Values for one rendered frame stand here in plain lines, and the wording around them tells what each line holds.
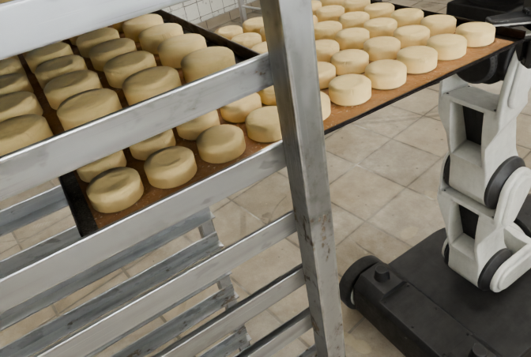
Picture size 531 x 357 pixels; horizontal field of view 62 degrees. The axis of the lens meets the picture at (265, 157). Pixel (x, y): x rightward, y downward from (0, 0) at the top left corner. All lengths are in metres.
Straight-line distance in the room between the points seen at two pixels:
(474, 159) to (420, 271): 0.57
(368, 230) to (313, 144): 1.57
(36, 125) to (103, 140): 0.06
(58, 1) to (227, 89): 0.14
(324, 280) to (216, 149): 0.20
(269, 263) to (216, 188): 1.48
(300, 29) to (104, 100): 0.17
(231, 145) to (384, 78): 0.21
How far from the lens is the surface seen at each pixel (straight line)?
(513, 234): 1.54
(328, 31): 0.72
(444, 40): 0.65
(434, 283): 1.58
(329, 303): 0.57
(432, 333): 1.44
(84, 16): 0.32
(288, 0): 0.35
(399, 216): 2.03
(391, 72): 0.56
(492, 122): 1.04
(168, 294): 0.46
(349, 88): 0.52
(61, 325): 1.02
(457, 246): 1.42
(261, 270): 1.86
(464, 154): 1.17
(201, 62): 0.41
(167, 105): 0.35
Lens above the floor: 1.38
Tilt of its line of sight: 34 degrees down
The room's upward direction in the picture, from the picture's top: 11 degrees counter-clockwise
